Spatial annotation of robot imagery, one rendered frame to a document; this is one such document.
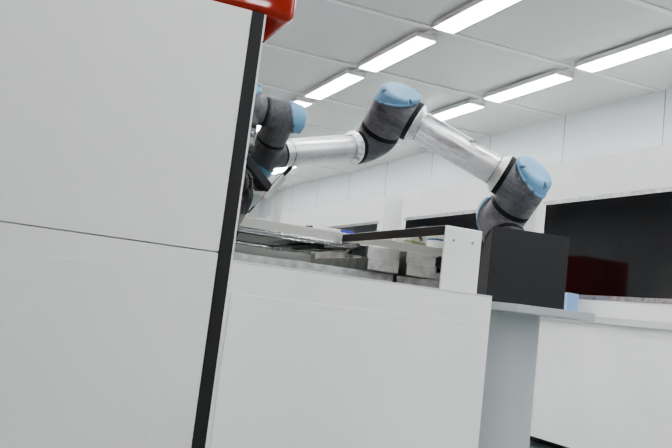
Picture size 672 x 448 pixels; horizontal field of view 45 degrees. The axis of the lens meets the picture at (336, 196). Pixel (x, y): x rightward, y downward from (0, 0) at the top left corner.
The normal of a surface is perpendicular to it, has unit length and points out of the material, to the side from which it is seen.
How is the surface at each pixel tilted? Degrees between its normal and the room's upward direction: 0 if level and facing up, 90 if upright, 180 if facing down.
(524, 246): 90
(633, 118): 90
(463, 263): 90
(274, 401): 90
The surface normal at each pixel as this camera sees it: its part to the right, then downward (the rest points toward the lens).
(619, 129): -0.91, -0.16
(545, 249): 0.22, -0.11
